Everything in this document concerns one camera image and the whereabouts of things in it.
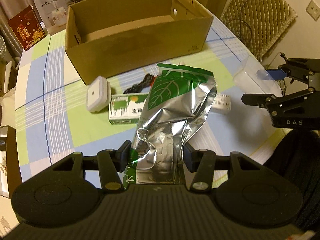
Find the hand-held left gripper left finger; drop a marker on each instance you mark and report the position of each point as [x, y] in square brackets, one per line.
[125, 156]

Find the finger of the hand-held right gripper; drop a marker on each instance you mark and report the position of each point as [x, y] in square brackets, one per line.
[272, 74]
[257, 99]

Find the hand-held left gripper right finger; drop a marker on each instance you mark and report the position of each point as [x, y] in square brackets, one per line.
[187, 158]

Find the clear plastic container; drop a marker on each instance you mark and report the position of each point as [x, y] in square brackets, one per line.
[250, 77]

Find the small white paper box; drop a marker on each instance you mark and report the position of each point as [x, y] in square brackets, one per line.
[222, 102]

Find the green and silver foil bag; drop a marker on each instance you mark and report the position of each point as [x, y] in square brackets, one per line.
[170, 120]

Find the green and white carton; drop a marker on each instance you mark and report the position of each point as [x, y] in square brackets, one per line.
[122, 110]

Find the brown cardboard box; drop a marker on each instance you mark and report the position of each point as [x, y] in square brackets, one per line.
[140, 45]

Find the person's dark clothing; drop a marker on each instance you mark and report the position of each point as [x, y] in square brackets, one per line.
[297, 160]

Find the quilted beige chair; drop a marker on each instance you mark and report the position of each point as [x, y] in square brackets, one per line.
[260, 12]

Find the white square lidded container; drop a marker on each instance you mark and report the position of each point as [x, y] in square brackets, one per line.
[96, 93]

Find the red gift box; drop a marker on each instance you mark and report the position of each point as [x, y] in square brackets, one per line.
[26, 28]

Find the white humidifier box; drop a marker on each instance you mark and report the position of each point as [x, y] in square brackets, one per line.
[53, 10]

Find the stack of white bowls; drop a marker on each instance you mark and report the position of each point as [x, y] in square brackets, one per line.
[2, 46]

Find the white wall socket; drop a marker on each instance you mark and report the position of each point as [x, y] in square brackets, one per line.
[313, 10]

